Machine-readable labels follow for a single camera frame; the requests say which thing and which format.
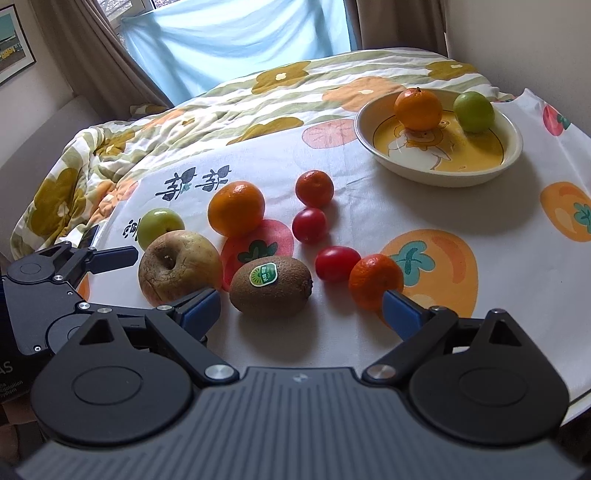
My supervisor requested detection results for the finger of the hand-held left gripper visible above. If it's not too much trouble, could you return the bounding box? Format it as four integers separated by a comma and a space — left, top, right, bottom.
74, 246, 139, 277

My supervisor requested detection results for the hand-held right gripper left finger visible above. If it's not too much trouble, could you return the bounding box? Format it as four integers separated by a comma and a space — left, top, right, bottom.
78, 287, 241, 386

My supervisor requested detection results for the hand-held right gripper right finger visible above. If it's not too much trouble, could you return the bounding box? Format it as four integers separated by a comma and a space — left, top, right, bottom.
362, 288, 529, 385

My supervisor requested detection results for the small mandarin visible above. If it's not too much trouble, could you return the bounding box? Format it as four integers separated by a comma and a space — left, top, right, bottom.
349, 254, 405, 311
295, 170, 335, 209

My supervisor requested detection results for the wrinkled yellow apple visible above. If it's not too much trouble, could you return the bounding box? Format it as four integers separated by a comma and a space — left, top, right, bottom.
138, 230, 224, 308

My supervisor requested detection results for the small green apple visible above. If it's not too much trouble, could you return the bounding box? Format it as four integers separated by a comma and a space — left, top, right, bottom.
139, 209, 186, 250

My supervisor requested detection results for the brown kiwi with green sticker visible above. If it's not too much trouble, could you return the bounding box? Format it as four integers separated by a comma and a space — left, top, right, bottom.
229, 256, 314, 317

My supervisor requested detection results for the red cherry tomato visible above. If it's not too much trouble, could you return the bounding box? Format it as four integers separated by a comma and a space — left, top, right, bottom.
292, 208, 328, 244
315, 246, 363, 284

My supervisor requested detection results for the large orange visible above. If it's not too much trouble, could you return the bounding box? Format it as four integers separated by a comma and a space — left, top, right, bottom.
394, 87, 443, 132
207, 181, 266, 239

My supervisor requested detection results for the cream bowl with yellow print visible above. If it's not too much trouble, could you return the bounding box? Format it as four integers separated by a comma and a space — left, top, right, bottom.
354, 89, 524, 188

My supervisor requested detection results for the white persimmon print cloth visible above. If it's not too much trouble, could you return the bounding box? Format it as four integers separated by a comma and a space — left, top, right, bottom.
76, 88, 591, 416

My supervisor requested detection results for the floral quilt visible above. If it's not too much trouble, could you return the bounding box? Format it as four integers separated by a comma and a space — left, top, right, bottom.
11, 48, 516, 260

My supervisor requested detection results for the beige curtain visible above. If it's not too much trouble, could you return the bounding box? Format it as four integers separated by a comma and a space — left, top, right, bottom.
347, 0, 452, 59
30, 0, 172, 126

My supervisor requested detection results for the green lime in bowl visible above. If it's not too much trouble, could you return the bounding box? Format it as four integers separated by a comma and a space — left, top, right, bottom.
453, 91, 495, 134

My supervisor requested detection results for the light blue sheer curtain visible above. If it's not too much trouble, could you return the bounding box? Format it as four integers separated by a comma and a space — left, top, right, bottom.
120, 0, 360, 108

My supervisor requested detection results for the window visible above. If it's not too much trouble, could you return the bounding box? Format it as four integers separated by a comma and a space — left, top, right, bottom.
102, 0, 181, 20

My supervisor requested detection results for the framed wall picture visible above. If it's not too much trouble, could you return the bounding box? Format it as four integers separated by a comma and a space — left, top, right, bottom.
0, 8, 37, 87

